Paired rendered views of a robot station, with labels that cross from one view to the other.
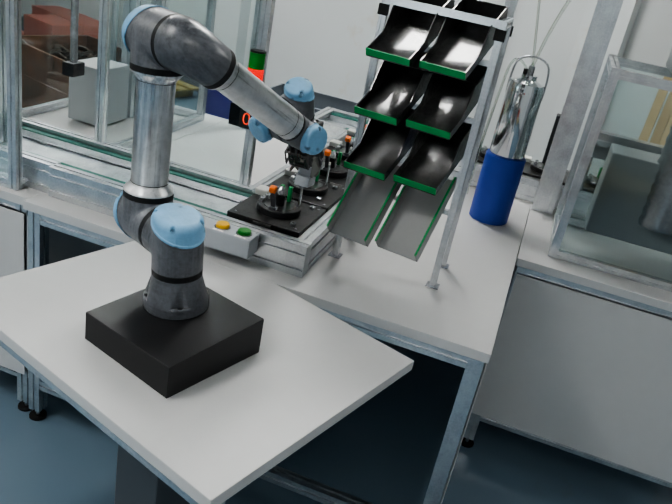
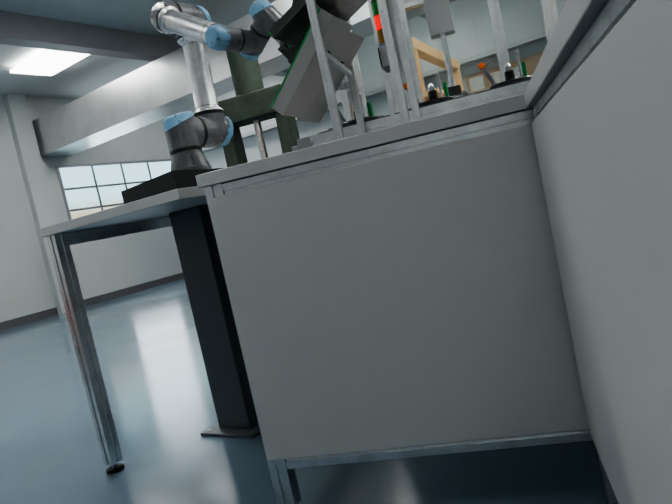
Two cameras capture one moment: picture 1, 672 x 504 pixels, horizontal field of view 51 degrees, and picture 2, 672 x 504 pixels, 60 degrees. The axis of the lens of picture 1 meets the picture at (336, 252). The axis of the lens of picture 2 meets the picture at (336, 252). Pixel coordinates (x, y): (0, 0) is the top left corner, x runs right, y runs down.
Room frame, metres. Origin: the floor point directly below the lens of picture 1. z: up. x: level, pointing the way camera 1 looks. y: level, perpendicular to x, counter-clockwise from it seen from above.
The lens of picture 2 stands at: (1.93, -1.81, 0.72)
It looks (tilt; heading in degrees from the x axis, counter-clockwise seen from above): 4 degrees down; 91
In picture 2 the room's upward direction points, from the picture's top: 12 degrees counter-clockwise
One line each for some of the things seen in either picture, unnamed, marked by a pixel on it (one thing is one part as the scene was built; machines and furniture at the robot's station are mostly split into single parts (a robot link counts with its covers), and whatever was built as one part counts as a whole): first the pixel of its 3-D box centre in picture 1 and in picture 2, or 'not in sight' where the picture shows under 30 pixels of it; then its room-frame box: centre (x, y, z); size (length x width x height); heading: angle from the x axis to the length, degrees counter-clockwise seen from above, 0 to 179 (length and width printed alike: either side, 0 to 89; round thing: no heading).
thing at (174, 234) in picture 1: (176, 238); (182, 131); (1.43, 0.36, 1.11); 0.13 x 0.12 x 0.14; 48
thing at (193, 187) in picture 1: (196, 199); not in sight; (2.16, 0.49, 0.91); 0.84 x 0.28 x 0.10; 76
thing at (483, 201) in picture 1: (496, 186); not in sight; (2.69, -0.57, 1.00); 0.16 x 0.16 x 0.27
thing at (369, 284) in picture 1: (319, 205); (501, 131); (2.49, 0.09, 0.85); 1.50 x 1.41 x 0.03; 76
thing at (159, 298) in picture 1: (176, 284); (189, 163); (1.43, 0.35, 0.99); 0.15 x 0.15 x 0.10
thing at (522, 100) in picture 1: (520, 106); not in sight; (2.69, -0.57, 1.32); 0.14 x 0.14 x 0.38
